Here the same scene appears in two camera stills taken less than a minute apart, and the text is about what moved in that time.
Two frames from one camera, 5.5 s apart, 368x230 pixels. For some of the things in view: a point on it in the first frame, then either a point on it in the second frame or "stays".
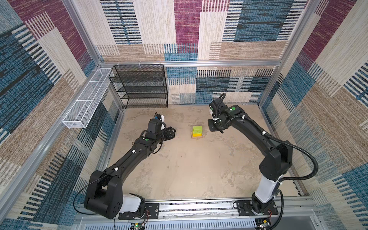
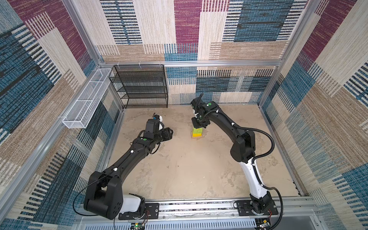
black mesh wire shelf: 141,86 stays
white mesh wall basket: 80,115 stays
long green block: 197,129 stays
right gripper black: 212,128 → 197,125
